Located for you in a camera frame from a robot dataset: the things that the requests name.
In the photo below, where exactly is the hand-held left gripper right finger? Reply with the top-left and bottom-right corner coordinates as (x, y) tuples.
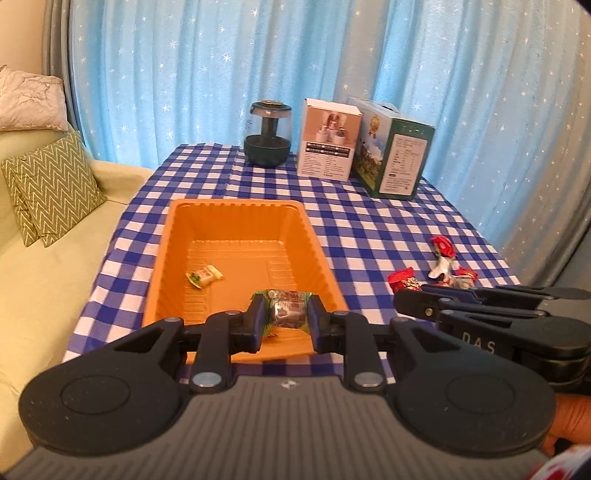
(307, 294), (463, 393)

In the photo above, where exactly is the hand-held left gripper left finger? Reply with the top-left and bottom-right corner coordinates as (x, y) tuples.
(107, 294), (272, 393)

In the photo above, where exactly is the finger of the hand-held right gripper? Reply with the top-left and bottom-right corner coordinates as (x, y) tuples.
(422, 285), (591, 306)
(394, 289), (546, 324)

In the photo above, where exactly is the red packet candy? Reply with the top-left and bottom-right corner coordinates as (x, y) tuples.
(387, 267), (424, 294)

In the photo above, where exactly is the green dark candy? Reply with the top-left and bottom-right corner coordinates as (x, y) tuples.
(252, 288), (315, 339)

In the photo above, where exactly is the red gold candy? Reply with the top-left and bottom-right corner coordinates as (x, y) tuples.
(450, 267), (479, 290)

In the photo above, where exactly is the orange plastic tray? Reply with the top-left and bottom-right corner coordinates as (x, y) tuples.
(141, 198), (350, 365)

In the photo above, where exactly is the person's right hand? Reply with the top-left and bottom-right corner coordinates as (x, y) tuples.
(541, 394), (591, 457)

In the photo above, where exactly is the red twisted wrapper candy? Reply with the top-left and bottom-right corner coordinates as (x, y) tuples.
(431, 235), (456, 258)

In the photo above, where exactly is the small white green candy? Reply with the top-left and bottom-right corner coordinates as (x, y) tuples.
(185, 264), (225, 289)

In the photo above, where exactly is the blue white checkered tablecloth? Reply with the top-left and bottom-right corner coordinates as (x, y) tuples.
(62, 143), (522, 387)

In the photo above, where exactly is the grey star curtain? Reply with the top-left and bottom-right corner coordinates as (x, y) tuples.
(485, 28), (591, 289)

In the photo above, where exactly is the red printed white clothing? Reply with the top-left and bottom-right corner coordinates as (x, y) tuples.
(526, 444), (591, 480)

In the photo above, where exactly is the green carton box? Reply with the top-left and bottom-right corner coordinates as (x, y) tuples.
(348, 96), (437, 200)

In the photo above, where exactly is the dark green humidifier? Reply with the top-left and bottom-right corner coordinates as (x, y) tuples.
(244, 99), (294, 167)

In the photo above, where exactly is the white product box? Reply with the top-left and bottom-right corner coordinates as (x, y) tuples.
(295, 98), (363, 182)

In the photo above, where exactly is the pale yellow sofa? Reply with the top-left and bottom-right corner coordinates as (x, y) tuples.
(0, 122), (156, 464)

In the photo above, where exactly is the green chevron pillow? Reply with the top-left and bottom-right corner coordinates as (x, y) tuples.
(0, 154), (41, 247)
(15, 131), (108, 248)

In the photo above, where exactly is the blue star curtain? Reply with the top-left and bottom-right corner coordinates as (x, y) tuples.
(65, 0), (578, 185)

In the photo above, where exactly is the white marbled pillow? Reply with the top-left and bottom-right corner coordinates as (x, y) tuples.
(0, 65), (71, 133)

